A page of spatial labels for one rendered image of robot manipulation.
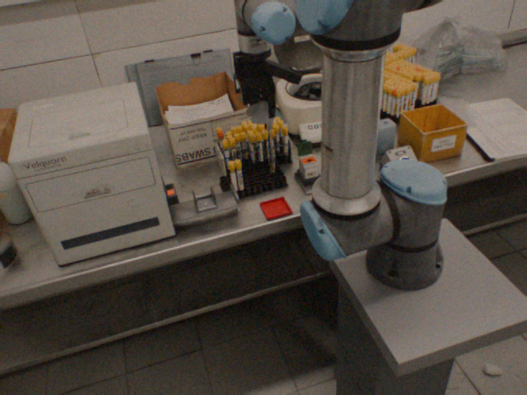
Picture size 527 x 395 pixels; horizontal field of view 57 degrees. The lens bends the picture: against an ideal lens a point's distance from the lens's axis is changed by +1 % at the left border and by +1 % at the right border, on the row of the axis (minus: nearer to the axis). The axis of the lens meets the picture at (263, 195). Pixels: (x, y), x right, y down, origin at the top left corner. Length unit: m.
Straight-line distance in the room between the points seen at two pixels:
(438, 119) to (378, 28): 0.92
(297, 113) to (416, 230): 0.67
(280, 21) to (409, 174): 0.38
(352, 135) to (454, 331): 0.42
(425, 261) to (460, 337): 0.15
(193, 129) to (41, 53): 0.53
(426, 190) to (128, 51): 1.09
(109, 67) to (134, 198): 0.64
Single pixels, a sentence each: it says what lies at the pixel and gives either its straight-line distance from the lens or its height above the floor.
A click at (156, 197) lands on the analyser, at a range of 1.11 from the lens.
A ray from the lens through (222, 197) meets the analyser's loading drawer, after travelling 1.22.
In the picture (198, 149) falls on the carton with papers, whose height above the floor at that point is 0.93.
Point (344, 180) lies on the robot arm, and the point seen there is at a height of 1.21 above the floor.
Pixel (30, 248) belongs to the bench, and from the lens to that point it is 1.32.
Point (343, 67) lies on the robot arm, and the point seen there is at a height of 1.40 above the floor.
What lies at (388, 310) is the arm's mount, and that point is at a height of 0.92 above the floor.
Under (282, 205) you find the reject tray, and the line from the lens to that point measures 1.23.
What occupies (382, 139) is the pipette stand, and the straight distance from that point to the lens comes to 1.38.
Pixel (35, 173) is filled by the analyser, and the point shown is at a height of 1.13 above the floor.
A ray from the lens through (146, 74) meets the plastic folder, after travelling 1.64.
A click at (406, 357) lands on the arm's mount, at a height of 0.92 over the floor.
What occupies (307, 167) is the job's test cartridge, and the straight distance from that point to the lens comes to 1.25.
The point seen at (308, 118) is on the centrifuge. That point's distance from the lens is 1.46.
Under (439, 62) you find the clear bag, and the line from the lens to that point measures 1.84.
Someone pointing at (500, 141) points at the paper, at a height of 0.89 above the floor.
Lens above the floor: 1.65
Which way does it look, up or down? 38 degrees down
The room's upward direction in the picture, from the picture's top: 6 degrees counter-clockwise
